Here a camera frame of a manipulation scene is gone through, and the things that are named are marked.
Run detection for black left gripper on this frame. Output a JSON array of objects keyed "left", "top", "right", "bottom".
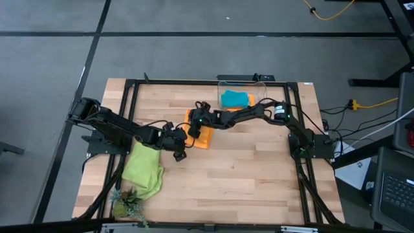
[{"left": 157, "top": 122, "right": 189, "bottom": 162}]

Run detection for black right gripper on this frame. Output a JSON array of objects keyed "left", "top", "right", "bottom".
[{"left": 188, "top": 101, "right": 227, "bottom": 139}]

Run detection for teal microfiber towel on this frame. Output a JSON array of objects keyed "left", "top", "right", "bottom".
[{"left": 220, "top": 89, "right": 250, "bottom": 109}]

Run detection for green microfiber towel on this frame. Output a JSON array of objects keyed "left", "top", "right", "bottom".
[{"left": 122, "top": 141, "right": 165, "bottom": 201}]

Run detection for clear plastic bin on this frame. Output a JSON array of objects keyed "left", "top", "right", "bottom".
[{"left": 217, "top": 80, "right": 267, "bottom": 113}]

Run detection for small artificial succulent plant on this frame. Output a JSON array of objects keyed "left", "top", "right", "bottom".
[{"left": 109, "top": 186, "right": 150, "bottom": 228}]

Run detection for white cardboard box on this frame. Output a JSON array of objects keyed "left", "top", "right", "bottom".
[{"left": 334, "top": 142, "right": 372, "bottom": 191}]

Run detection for black furniture leg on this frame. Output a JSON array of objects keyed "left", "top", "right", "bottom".
[{"left": 0, "top": 141, "right": 25, "bottom": 155}]

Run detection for grey computer monitor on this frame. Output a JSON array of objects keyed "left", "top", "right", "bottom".
[{"left": 393, "top": 72, "right": 414, "bottom": 155}]

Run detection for grey laptop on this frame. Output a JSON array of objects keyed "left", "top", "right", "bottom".
[{"left": 371, "top": 147, "right": 414, "bottom": 233}]

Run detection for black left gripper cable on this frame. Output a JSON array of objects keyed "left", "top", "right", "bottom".
[{"left": 142, "top": 118, "right": 195, "bottom": 150}]

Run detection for black aluminium table frame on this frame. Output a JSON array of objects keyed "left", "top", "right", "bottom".
[{"left": 72, "top": 72, "right": 346, "bottom": 233}]

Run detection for silver metal bracket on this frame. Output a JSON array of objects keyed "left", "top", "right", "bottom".
[
  {"left": 100, "top": 222, "right": 140, "bottom": 233},
  {"left": 280, "top": 225, "right": 320, "bottom": 233}
]

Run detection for yellow extension cord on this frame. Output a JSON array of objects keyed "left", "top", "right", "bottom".
[{"left": 349, "top": 96, "right": 399, "bottom": 111}]

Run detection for yellow hanging cable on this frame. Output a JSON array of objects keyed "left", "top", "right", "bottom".
[{"left": 301, "top": 0, "right": 356, "bottom": 21}]

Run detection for black desk frame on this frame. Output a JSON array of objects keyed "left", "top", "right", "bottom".
[{"left": 347, "top": 0, "right": 414, "bottom": 89}]

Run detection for white cable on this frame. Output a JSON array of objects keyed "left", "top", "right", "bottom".
[{"left": 351, "top": 107, "right": 414, "bottom": 147}]

